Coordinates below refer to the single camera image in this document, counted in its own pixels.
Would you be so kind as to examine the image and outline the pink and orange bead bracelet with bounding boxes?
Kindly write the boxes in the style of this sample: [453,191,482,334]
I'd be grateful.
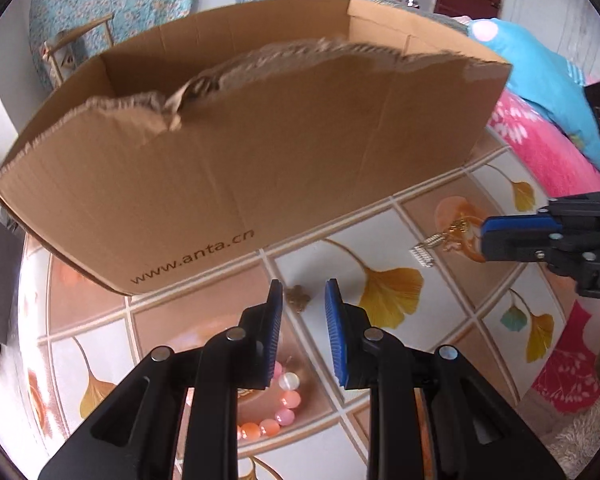
[237,360,301,441]

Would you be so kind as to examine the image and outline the grey floral pillow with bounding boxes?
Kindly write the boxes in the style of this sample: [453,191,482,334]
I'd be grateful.
[370,0,474,37]

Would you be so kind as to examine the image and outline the beige fuzzy rug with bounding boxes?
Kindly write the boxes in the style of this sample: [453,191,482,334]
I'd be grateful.
[545,390,600,480]

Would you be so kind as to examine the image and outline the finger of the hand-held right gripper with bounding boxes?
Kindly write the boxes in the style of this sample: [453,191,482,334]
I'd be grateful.
[480,220,600,277]
[481,193,600,235]

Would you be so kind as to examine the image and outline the blue pillow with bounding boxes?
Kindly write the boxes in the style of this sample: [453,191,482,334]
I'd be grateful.
[467,17,600,182]

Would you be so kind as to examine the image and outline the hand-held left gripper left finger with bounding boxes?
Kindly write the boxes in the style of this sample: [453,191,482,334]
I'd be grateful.
[39,279,284,480]

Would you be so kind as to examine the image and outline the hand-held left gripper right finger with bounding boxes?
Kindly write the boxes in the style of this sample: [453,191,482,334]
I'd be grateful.
[324,279,567,480]

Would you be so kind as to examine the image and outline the brown cardboard box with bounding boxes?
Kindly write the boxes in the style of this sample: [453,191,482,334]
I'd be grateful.
[0,0,514,297]

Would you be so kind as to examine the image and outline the gold chain with tower pendant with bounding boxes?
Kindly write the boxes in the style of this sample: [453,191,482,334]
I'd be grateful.
[412,215,486,269]

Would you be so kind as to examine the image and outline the pink floral blanket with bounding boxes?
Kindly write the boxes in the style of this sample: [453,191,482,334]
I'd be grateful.
[485,87,600,416]

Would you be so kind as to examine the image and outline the small brown flower brooch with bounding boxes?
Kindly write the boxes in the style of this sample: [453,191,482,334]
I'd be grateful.
[285,285,314,314]

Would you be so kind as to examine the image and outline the teal floral wall cloth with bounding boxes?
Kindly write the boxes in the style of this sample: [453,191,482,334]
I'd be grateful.
[29,0,222,92]

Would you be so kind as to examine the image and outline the wooden chair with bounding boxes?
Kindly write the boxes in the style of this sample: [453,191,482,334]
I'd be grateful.
[40,14,116,86]

